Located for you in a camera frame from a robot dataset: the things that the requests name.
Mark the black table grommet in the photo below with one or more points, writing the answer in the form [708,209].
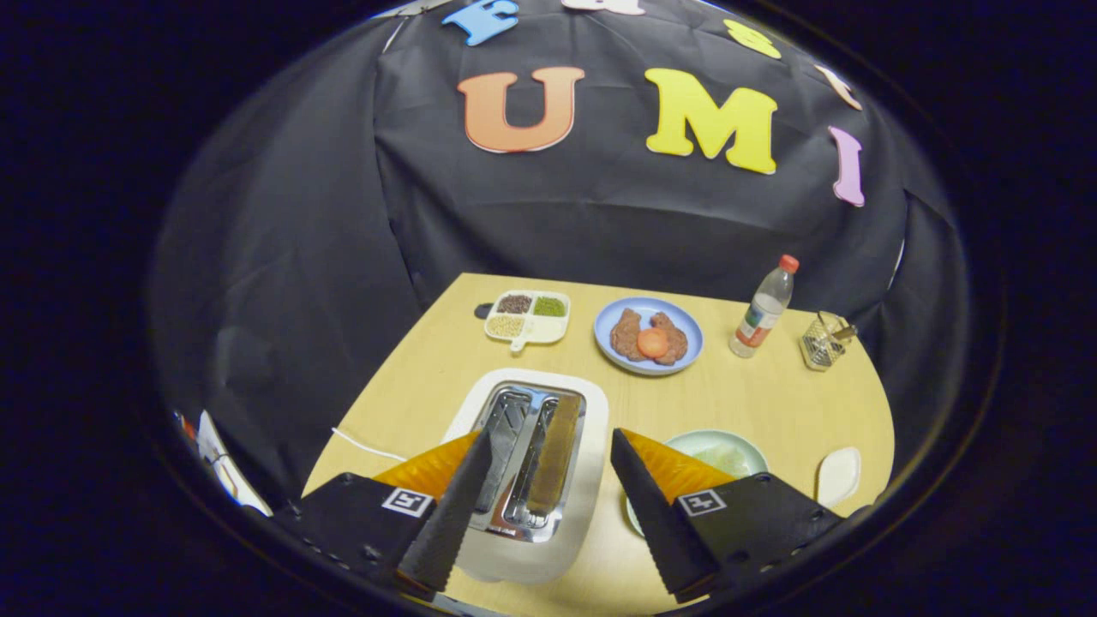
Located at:
[482,310]

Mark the brown toasted bread slice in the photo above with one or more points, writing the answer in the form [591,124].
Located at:
[553,454]

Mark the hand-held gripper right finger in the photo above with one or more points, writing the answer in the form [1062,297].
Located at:
[656,523]

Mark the pale green round plate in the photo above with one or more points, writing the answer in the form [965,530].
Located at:
[747,449]

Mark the brown meat patty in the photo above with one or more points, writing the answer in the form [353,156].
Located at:
[626,336]
[675,341]

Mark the clear red-capped water bottle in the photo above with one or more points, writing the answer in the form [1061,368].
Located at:
[758,317]

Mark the white toaster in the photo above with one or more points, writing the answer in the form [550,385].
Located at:
[531,566]

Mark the blue plate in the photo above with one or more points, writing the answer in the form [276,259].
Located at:
[649,303]

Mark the white divided seasoning tray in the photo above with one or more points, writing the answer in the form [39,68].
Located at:
[527,315]

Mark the red tomato slice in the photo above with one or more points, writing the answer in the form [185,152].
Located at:
[652,343]

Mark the white equipment beside table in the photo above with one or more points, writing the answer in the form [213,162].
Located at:
[214,446]

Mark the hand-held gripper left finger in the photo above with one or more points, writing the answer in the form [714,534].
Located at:
[458,514]

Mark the small white square plate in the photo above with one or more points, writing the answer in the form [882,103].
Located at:
[838,476]

